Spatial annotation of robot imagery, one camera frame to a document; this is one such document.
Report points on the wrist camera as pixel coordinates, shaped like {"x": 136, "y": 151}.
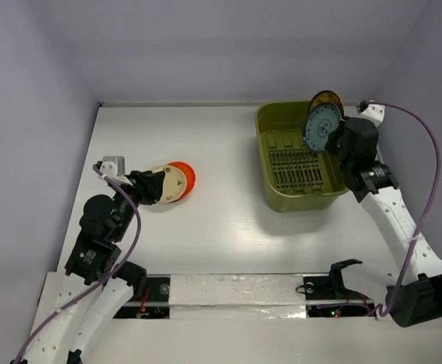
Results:
{"x": 113, "y": 168}
{"x": 371, "y": 111}

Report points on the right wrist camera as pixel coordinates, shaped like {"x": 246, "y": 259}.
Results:
{"x": 371, "y": 111}

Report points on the orange plate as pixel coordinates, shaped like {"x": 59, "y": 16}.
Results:
{"x": 189, "y": 174}

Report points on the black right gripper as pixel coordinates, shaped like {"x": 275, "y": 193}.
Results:
{"x": 336, "y": 139}

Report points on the green dish rack tub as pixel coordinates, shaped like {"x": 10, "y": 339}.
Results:
{"x": 294, "y": 178}

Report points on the blue patterned plate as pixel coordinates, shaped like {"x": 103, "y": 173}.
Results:
{"x": 321, "y": 121}

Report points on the aluminium side rail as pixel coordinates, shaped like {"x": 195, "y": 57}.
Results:
{"x": 382, "y": 199}

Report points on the cream floral plate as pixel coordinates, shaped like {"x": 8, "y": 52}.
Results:
{"x": 174, "y": 185}

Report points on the silver taped base panel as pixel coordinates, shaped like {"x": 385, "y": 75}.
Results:
{"x": 236, "y": 297}

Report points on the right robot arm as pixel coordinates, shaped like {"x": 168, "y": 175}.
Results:
{"x": 414, "y": 294}

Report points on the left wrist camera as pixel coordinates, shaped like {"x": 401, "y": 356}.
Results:
{"x": 113, "y": 168}

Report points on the beige plate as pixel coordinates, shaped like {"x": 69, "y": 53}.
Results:
{"x": 158, "y": 169}

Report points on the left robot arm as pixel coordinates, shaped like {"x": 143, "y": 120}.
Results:
{"x": 98, "y": 279}

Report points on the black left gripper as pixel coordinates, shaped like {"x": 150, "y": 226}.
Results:
{"x": 148, "y": 184}

